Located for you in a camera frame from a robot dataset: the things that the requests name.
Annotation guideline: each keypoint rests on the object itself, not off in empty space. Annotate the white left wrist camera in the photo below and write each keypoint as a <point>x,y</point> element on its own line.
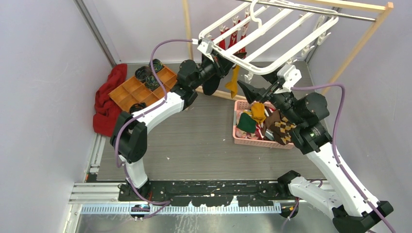
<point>204,46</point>

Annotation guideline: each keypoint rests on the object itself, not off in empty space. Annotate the brown yellow argyle sock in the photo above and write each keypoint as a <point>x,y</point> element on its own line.
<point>276,127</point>

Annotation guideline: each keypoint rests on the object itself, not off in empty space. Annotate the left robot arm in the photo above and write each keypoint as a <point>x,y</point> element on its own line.
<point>130,135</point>

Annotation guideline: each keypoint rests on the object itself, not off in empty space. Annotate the pink laundry basket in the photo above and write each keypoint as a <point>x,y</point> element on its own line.
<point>241,105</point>

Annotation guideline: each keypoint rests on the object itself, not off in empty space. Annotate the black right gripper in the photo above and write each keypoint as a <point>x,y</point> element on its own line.
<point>259,94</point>

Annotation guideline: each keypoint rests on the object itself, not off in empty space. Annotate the red santa christmas sock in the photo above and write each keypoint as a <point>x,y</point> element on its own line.
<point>234,35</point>

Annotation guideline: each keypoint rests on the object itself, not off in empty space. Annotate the red cloth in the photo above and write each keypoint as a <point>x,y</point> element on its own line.
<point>107,111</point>

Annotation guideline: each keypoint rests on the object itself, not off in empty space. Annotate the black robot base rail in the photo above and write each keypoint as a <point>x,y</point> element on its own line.
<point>211,193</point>

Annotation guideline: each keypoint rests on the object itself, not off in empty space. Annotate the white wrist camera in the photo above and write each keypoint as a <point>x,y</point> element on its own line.
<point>291,75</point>
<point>204,46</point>

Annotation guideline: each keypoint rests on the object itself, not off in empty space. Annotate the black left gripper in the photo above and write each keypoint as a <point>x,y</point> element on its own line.
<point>221,65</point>

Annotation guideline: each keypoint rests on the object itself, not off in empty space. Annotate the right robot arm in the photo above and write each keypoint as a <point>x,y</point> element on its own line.
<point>352,207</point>

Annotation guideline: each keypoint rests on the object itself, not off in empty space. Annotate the white clip sock hanger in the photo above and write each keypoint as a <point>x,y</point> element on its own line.
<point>260,40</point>

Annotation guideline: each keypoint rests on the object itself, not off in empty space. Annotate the black sock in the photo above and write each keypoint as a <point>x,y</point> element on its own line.
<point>211,85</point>

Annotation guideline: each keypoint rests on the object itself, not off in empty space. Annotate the rolled dark patterned sock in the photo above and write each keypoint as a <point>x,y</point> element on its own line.
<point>137,107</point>
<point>151,83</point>
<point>155,65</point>
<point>143,73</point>

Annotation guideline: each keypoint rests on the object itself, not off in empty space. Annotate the metal hanger rod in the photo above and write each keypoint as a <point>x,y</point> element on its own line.
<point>312,9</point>

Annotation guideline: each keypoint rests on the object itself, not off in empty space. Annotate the orange wooden compartment tray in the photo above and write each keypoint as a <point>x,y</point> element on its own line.
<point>133,91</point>

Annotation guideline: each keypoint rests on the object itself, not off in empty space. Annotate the green sock in basket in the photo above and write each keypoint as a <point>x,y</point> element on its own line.
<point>246,123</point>

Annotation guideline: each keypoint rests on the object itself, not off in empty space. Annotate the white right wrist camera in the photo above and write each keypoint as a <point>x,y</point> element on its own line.
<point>291,75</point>

